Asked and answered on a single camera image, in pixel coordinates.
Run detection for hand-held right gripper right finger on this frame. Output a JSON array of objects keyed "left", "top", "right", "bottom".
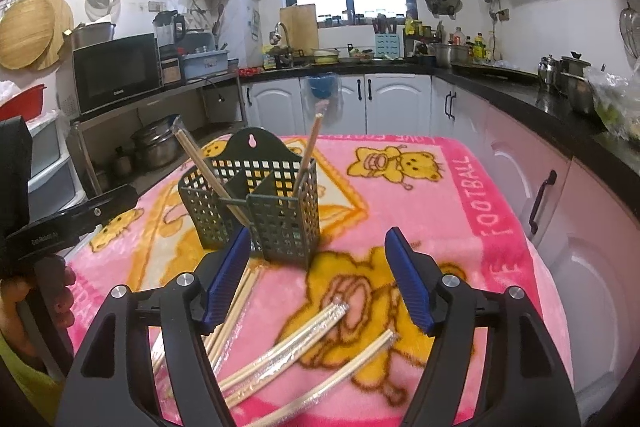
[{"left": 384, "top": 228, "right": 583, "bottom": 427}]

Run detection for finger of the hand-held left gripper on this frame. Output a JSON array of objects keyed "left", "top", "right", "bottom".
[{"left": 75, "top": 185, "right": 139, "bottom": 235}]

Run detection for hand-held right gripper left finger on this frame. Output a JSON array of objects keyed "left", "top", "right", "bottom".
[{"left": 52, "top": 227, "right": 251, "bottom": 427}]

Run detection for dark green utensil holder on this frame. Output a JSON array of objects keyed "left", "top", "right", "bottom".
[{"left": 178, "top": 127, "right": 321, "bottom": 268}]

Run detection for person's left hand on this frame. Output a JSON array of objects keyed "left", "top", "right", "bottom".
[{"left": 0, "top": 266, "right": 77, "bottom": 358}]

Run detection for white plastic drawer unit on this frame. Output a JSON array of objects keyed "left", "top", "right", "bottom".
[{"left": 26, "top": 108, "right": 82, "bottom": 208}]

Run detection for stacked steel pots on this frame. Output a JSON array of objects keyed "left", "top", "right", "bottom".
[{"left": 130, "top": 115, "right": 184, "bottom": 171}]

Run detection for red plastic basin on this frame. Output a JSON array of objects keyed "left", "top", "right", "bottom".
[{"left": 0, "top": 84, "right": 47, "bottom": 121}]

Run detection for pink printed bear blanket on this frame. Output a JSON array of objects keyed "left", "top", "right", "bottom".
[{"left": 65, "top": 134, "right": 575, "bottom": 427}]

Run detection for black microwave oven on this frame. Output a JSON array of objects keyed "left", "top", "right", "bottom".
[{"left": 72, "top": 33, "right": 164, "bottom": 116}]

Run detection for metal shelf table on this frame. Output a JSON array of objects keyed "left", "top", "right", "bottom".
[{"left": 69, "top": 71, "right": 247, "bottom": 200}]

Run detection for round wooden boards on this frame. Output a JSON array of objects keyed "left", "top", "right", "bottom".
[{"left": 0, "top": 0, "right": 56, "bottom": 70}]

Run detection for round wooden board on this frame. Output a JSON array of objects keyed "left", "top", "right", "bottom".
[{"left": 34, "top": 0, "right": 74, "bottom": 70}]

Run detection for steel container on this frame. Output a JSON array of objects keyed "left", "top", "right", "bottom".
[{"left": 69, "top": 22, "right": 117, "bottom": 51}]

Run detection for blue dish drainer bin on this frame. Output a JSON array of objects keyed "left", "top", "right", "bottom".
[{"left": 179, "top": 48, "right": 231, "bottom": 81}]

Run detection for white arched-door cabinets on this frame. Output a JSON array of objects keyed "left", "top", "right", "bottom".
[{"left": 242, "top": 74, "right": 436, "bottom": 138}]

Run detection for dark blender jug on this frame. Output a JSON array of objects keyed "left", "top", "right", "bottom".
[{"left": 152, "top": 10, "right": 187, "bottom": 48}]

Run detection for pale pink cabinets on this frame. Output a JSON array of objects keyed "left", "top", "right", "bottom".
[{"left": 431, "top": 77, "right": 640, "bottom": 413}]

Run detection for person's yellow-green clothing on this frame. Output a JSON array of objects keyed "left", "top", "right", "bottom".
[{"left": 0, "top": 332, "right": 67, "bottom": 425}]

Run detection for blue hanging bag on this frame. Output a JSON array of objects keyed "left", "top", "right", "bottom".
[{"left": 306, "top": 76, "right": 335, "bottom": 100}]

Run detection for black kitchen countertop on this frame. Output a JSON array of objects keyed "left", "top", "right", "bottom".
[{"left": 239, "top": 59, "right": 640, "bottom": 192}]

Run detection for steel stock pot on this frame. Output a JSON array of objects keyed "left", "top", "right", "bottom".
[{"left": 432, "top": 43, "right": 472, "bottom": 69}]

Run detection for light blue knife block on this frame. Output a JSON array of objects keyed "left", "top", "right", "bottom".
[{"left": 372, "top": 14, "right": 404, "bottom": 58}]

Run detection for chrome sink faucet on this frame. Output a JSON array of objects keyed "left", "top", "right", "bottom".
[{"left": 269, "top": 22, "right": 294, "bottom": 48}]

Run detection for wooden cutting board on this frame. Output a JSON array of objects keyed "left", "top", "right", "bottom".
[{"left": 279, "top": 3, "right": 320, "bottom": 54}]

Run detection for steel pot with lid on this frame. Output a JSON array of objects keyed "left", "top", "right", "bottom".
[{"left": 557, "top": 51, "right": 597, "bottom": 114}]

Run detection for row of glass jars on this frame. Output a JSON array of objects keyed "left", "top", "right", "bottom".
[{"left": 319, "top": 9, "right": 407, "bottom": 28}]

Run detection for clear plastic bag of vegetables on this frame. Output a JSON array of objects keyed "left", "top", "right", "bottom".
[{"left": 587, "top": 66, "right": 640, "bottom": 138}]

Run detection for black power cord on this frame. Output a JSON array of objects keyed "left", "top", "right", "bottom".
[{"left": 200, "top": 77, "right": 225, "bottom": 104}]

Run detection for hanging wire strainer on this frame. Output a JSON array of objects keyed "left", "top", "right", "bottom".
[{"left": 619, "top": 6, "right": 640, "bottom": 58}]

